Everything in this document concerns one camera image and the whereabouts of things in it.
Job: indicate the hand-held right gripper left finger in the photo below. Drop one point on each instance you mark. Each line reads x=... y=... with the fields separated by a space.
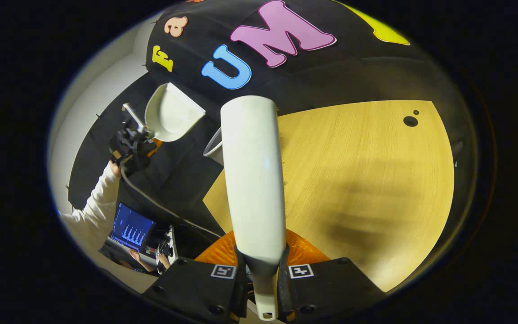
x=187 y=288

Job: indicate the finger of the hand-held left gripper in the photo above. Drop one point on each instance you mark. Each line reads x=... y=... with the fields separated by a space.
x=154 y=146

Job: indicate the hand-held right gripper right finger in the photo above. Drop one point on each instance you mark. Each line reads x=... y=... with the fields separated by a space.
x=331 y=288

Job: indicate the grey dustpan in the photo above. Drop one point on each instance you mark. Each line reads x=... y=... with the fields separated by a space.
x=173 y=112

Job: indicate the white garbage bin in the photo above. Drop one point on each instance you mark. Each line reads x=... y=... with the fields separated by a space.
x=214 y=150

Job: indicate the wooden desktop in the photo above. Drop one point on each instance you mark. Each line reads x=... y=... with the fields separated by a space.
x=353 y=180

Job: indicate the white and black device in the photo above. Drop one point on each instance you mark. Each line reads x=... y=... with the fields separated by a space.
x=172 y=243

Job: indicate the open laptop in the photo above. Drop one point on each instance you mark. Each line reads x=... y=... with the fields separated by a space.
x=131 y=227

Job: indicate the black desk grommet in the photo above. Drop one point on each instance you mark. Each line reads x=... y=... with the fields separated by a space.
x=410 y=120

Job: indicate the black backdrop cloth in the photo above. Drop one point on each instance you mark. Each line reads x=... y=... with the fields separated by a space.
x=331 y=72

